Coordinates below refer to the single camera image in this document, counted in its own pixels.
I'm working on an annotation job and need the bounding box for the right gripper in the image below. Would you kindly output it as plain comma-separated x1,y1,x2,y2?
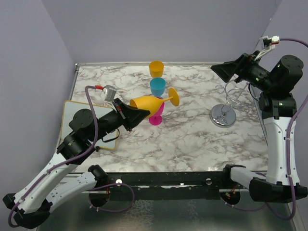
212,50,276,91

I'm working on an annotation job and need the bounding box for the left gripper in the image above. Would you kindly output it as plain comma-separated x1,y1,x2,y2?
90,98,151,142

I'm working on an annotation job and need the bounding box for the yellow wine glass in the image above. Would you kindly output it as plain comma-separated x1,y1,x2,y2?
149,60,164,78
129,87,180,118

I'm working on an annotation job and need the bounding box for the pink wine glass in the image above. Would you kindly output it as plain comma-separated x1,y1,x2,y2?
149,103,165,126

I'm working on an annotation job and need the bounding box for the blue wine glass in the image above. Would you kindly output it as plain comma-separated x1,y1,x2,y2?
150,77,166,97

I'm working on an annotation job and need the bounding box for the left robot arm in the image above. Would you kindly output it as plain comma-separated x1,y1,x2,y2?
3,98,150,229

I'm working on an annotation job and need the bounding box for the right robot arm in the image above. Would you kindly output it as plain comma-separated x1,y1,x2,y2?
211,53,308,203

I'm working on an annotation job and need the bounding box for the chrome wine glass rack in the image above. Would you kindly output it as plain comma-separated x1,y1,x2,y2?
209,80,254,128

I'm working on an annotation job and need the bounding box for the small yellow-framed whiteboard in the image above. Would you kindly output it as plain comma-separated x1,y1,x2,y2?
60,101,117,150

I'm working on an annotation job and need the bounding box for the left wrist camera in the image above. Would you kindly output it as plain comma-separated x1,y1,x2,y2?
103,85,116,103

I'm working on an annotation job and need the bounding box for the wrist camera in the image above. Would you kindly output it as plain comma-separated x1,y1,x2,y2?
254,36,280,61
103,85,116,103

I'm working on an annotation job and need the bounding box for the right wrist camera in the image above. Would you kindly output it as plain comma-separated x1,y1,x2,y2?
254,36,280,61

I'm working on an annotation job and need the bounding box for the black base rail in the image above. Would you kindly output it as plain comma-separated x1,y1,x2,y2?
107,171,241,200

